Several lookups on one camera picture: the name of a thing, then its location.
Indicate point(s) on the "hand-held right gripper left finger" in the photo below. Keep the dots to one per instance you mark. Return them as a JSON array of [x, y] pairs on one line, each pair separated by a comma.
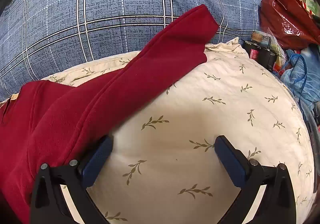
[[98, 157]]

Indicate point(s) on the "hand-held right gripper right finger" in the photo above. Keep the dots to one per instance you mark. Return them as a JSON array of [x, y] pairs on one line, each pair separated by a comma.
[[230, 161]]

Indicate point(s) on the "red knit garment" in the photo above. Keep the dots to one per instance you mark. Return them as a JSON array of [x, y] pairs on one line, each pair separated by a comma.
[[125, 81]]

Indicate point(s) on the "blue plastic bag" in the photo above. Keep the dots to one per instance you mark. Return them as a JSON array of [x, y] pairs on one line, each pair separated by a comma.
[[305, 76]]

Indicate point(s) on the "brown paper packet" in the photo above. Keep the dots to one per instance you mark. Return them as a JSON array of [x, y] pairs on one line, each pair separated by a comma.
[[260, 37]]

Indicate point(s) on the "blue plaid pillow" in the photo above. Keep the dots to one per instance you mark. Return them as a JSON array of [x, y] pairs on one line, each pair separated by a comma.
[[100, 13]]

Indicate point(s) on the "red plastic bag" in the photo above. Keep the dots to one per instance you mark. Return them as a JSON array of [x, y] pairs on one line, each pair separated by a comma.
[[282, 18]]

